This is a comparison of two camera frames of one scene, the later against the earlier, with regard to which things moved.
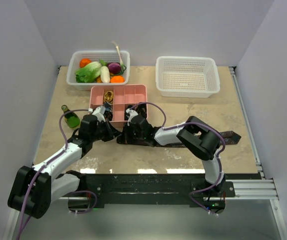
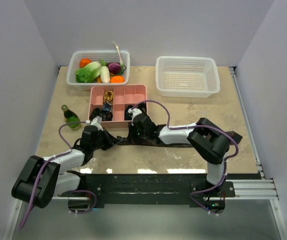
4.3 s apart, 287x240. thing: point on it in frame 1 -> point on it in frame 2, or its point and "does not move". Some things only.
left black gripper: x=114 y=132 -> x=110 y=140
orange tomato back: x=84 y=61 does not move
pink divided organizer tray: x=124 y=95 does not move
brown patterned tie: x=229 y=136 does not move
